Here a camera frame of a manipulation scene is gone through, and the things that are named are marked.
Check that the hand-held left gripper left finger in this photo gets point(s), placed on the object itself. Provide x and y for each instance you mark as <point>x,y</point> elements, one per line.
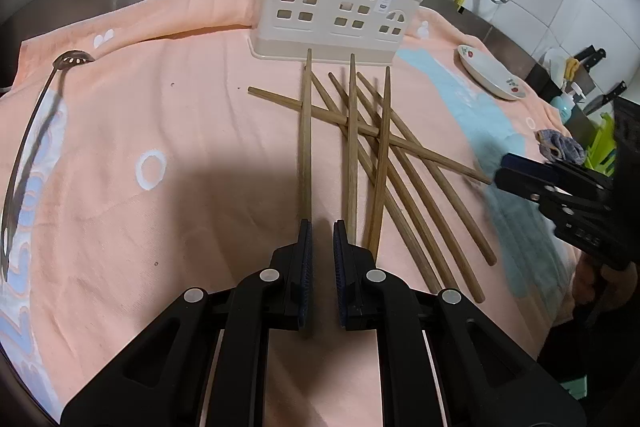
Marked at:
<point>305,277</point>

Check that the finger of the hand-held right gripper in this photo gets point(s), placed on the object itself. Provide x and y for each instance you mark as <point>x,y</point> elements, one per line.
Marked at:
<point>585,232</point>
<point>530,179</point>

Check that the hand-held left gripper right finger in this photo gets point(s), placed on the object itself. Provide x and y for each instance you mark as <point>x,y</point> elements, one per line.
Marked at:
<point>341,277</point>

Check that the person's right hand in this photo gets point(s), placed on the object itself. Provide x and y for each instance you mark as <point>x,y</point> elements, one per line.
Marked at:
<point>622,289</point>

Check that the green plastic rack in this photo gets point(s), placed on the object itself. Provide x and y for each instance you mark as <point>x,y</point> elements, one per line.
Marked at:
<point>602,142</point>

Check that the grey blue rag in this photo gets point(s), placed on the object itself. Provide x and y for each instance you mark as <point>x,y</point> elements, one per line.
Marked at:
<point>560,147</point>

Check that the light blue detergent bottle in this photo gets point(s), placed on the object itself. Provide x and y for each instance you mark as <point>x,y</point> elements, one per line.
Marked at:
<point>565,104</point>

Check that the yellow sponge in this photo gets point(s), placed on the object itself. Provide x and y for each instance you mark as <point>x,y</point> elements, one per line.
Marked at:
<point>572,69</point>

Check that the white bowl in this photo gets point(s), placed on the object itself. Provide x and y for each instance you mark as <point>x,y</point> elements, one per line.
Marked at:
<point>554,62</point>

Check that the white strawberry print plate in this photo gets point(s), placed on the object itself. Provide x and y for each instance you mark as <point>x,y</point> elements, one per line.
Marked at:
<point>492,74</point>

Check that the peach printed towel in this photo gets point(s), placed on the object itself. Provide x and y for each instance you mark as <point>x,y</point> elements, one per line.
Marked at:
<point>200,132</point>

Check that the metal slotted ladle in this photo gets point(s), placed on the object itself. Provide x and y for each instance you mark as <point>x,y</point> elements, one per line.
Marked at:
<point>30,132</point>

